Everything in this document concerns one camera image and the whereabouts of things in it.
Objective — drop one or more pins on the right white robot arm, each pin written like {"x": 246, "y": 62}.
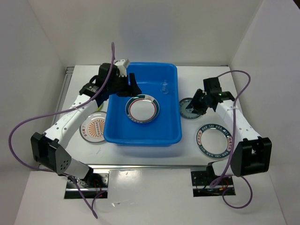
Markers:
{"x": 247, "y": 152}

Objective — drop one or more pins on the small blue patterned plate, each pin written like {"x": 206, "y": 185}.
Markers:
{"x": 187, "y": 113}

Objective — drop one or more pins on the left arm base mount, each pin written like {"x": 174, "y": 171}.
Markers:
{"x": 100, "y": 185}

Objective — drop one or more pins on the blue plastic bin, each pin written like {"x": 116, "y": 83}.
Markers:
{"x": 165, "y": 129}

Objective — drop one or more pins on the dark green lettered plate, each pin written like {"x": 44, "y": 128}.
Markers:
{"x": 214, "y": 141}

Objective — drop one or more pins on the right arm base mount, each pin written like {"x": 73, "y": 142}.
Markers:
{"x": 201, "y": 185}

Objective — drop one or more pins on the orange sunburst pattern plate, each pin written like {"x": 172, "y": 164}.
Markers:
{"x": 92, "y": 129}

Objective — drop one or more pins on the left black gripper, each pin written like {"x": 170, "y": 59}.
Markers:
{"x": 130, "y": 90}

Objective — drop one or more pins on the green red rimmed plate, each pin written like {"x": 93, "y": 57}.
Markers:
{"x": 142, "y": 108}

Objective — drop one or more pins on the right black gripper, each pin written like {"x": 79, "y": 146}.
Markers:
{"x": 197, "y": 108}

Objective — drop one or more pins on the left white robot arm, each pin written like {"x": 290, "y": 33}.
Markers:
{"x": 49, "y": 148}

